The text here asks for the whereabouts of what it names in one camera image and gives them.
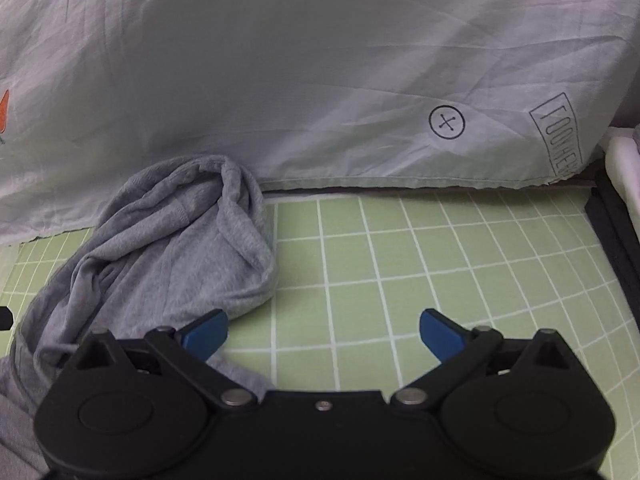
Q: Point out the white folded garment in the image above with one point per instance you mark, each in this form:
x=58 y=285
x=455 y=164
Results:
x=622 y=164

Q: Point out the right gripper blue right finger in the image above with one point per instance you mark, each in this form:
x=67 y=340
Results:
x=442 y=336

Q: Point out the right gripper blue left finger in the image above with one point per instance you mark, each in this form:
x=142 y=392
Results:
x=205 y=336

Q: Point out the black folded garment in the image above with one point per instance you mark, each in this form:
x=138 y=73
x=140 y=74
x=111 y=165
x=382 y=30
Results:
x=610 y=220

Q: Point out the grey carrot print sheet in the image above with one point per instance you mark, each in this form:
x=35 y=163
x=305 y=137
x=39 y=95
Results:
x=303 y=93

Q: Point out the grey zip hoodie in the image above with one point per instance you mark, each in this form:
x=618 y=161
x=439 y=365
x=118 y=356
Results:
x=179 y=239

